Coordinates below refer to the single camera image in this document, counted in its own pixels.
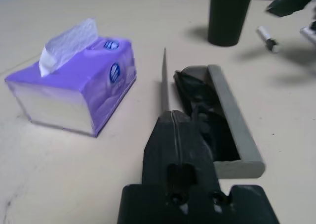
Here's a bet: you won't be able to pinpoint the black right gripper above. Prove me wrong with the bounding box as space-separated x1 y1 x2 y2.
265 0 316 46

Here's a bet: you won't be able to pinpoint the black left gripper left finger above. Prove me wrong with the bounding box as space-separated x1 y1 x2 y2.
143 109 179 185

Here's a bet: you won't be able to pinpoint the purple tissue box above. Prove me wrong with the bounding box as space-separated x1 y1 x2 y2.
4 17 138 138

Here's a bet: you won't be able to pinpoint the black sunglasses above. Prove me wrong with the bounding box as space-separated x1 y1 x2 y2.
174 65 240 160

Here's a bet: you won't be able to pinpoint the grey glasses case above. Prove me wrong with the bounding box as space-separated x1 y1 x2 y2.
160 47 267 179

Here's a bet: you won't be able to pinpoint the white marker with black cap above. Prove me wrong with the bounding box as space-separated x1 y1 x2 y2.
256 26 279 53

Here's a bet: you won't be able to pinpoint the black plastic cup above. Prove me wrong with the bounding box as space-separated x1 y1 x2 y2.
207 0 256 47

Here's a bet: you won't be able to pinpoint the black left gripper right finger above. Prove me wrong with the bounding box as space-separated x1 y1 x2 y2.
175 110 225 194

